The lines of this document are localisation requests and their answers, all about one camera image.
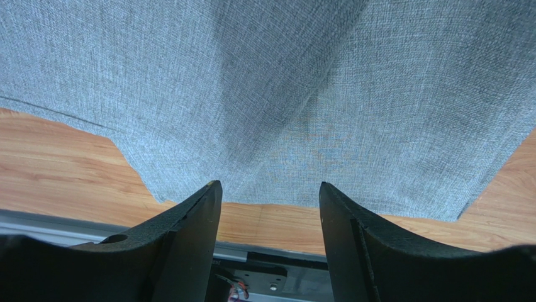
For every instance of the aluminium frame rail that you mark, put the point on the aluminium frame rail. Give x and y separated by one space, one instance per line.
66 232

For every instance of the grey cloth napkin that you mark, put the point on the grey cloth napkin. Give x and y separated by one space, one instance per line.
408 107

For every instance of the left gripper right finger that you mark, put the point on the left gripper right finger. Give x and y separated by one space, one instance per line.
373 259

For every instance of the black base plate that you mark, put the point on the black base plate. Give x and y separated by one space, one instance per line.
257 276

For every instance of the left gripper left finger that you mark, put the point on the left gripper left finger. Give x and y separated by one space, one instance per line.
166 258

